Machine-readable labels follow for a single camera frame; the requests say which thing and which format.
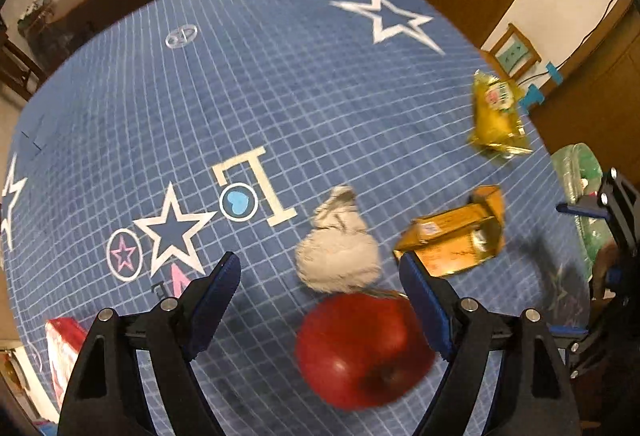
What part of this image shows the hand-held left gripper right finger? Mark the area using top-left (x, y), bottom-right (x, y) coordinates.
top-left (398, 252), bottom-right (583, 436)

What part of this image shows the white tissue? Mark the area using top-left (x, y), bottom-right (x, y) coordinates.
top-left (295, 186), bottom-right (383, 294)

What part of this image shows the dark wooden chair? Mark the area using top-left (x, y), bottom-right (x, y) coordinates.
top-left (0, 23), bottom-right (46, 104)

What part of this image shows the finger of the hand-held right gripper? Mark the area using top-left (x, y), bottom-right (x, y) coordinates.
top-left (547, 323), bottom-right (590, 353)
top-left (556, 202), bottom-right (608, 219)

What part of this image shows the green bin with bag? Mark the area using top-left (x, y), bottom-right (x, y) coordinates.
top-left (550, 142), bottom-right (618, 267)

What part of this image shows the red apple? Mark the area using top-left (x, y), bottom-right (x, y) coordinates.
top-left (294, 292), bottom-right (436, 412)

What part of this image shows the yellow snack wrapper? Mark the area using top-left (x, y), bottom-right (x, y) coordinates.
top-left (467, 70), bottom-right (533, 157)

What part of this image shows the orange small carton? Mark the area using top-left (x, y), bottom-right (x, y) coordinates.
top-left (394, 185), bottom-right (507, 277)

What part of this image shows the black power cable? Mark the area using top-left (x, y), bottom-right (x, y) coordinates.
top-left (517, 0), bottom-right (628, 84)

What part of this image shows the red tissue box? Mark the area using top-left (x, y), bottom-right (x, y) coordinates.
top-left (44, 317), bottom-right (91, 422)

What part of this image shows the person's right hand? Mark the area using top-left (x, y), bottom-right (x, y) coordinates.
top-left (590, 243), bottom-right (621, 301)

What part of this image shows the small wooden chair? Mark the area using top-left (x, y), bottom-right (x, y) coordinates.
top-left (480, 23), bottom-right (542, 81)

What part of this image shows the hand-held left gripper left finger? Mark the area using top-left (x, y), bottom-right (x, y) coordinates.
top-left (57, 252), bottom-right (242, 436)

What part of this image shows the black bag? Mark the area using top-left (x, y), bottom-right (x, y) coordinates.
top-left (17, 0), bottom-right (58, 41)

